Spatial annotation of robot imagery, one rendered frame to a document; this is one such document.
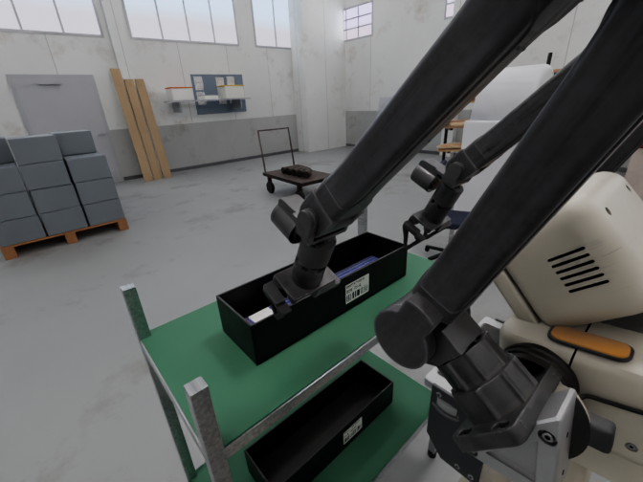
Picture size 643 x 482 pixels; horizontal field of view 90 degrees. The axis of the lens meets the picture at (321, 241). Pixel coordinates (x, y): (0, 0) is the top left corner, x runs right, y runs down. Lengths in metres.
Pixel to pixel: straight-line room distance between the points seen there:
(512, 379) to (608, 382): 0.11
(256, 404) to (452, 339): 0.45
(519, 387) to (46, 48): 8.64
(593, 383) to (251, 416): 0.54
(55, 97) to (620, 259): 8.51
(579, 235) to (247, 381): 0.64
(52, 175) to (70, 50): 4.23
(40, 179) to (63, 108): 3.81
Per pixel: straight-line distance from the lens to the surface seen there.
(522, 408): 0.40
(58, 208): 4.99
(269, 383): 0.76
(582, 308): 0.48
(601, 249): 0.46
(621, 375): 0.48
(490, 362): 0.41
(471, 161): 0.79
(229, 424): 0.72
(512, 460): 0.47
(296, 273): 0.57
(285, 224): 0.55
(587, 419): 0.44
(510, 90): 4.20
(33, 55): 8.64
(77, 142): 5.34
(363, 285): 0.94
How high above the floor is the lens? 1.50
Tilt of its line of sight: 24 degrees down
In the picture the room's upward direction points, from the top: 3 degrees counter-clockwise
